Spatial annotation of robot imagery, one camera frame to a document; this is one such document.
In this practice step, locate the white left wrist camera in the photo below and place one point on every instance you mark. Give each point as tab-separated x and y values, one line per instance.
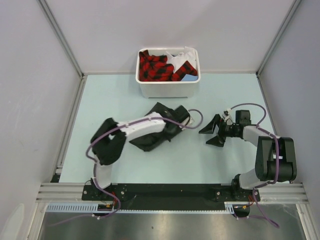
190	121

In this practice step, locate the light blue shirt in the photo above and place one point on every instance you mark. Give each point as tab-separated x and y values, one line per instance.
189	78

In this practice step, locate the red black plaid shirt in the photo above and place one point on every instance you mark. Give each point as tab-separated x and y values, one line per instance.
154	68

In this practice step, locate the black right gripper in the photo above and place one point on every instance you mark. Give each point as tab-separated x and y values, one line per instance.
209	128

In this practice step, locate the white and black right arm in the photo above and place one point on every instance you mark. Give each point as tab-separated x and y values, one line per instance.
275	158

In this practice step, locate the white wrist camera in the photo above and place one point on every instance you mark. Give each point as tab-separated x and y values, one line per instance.
227	118
190	121

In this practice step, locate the white slotted cable duct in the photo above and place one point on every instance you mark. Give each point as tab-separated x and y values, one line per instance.
97	208

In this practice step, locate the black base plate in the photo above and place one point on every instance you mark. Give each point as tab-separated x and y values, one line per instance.
216	192

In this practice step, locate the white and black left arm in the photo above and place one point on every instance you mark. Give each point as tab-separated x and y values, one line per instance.
160	124

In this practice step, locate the aluminium frame rail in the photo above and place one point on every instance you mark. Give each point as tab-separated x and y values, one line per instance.
279	193

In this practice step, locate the white plastic bin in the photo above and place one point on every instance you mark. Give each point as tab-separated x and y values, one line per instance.
168	89

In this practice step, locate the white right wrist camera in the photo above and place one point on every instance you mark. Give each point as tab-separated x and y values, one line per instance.
227	118

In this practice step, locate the white shirt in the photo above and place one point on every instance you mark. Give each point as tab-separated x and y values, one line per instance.
187	55

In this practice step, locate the dark pinstriped long sleeve shirt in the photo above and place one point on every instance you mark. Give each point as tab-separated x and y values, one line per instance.
151	141

